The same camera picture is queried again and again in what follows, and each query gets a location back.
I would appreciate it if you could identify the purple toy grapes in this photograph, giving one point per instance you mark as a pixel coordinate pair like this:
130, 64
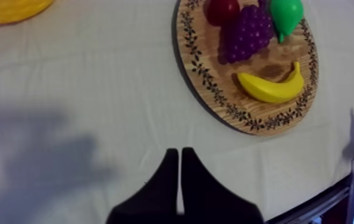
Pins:
247, 34

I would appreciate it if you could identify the yellow plastic basket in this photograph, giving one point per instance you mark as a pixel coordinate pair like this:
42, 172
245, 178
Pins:
8, 9

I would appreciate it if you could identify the round wooden board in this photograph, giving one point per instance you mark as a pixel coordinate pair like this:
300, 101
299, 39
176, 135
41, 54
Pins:
258, 106

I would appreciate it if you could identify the metal table frame rail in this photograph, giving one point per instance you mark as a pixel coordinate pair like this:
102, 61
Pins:
317, 204

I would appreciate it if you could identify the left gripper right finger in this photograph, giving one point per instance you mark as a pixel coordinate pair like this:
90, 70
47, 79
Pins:
208, 203

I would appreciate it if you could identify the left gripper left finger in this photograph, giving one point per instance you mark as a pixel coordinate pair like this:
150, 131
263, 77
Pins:
154, 200

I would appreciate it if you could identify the green toy pear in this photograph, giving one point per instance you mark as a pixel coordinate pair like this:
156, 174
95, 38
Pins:
286, 14

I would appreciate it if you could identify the small red fruit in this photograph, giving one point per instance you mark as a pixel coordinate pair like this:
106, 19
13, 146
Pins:
222, 11

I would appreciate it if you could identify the yellow toy banana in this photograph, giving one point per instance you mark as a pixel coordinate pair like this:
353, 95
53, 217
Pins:
270, 89

